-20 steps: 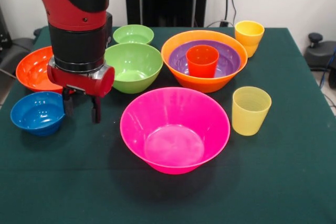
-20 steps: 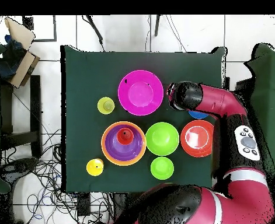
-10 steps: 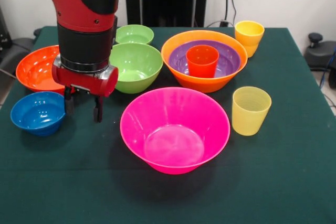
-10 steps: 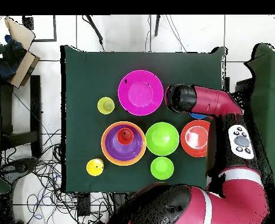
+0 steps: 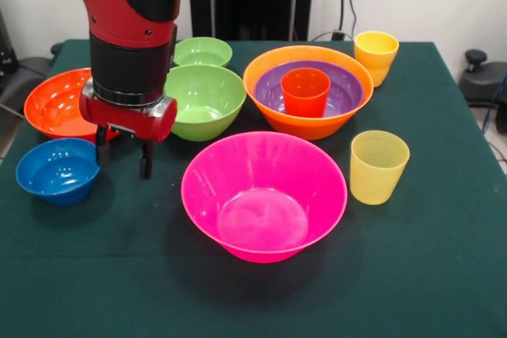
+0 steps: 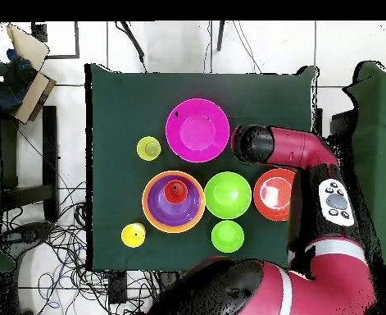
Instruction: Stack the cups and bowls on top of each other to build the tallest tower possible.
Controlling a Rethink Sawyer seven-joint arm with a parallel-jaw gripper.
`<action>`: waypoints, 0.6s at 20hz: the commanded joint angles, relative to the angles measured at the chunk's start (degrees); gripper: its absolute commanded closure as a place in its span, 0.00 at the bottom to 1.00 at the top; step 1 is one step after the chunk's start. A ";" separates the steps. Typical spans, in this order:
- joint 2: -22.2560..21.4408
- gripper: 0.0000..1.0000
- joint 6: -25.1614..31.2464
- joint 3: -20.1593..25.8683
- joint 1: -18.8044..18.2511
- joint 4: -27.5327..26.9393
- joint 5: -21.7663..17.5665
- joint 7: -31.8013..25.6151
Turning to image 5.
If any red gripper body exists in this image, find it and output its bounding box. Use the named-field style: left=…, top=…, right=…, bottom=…
left=78, top=90, right=178, bottom=144

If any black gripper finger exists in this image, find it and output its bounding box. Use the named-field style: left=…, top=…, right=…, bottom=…
left=138, top=139, right=155, bottom=180
left=95, top=126, right=111, bottom=171

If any purple plastic bowl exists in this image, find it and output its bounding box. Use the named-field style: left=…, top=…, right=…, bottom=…
left=253, top=60, right=364, bottom=119

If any red plastic cup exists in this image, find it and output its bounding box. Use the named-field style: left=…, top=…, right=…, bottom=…
left=280, top=67, right=332, bottom=117

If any red plastic bowl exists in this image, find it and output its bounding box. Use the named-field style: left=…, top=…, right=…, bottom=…
left=23, top=67, right=120, bottom=143

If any large green plastic bowl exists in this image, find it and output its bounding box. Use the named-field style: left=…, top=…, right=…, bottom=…
left=164, top=63, right=247, bottom=142

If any small green plastic bowl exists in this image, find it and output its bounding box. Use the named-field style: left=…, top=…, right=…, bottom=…
left=173, top=36, right=234, bottom=68

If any black chair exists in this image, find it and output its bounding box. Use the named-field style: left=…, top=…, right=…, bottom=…
left=0, top=7, right=55, bottom=112

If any dark green tablecloth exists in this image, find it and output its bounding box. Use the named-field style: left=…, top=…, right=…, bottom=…
left=0, top=39, right=507, bottom=338

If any pink plastic bowl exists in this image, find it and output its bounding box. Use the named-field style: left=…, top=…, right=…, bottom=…
left=181, top=131, right=349, bottom=264

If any pale yellow plastic cup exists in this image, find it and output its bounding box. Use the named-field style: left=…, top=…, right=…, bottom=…
left=349, top=130, right=411, bottom=206

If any orange-yellow plastic cup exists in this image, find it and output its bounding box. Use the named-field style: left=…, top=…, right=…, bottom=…
left=353, top=31, right=400, bottom=89

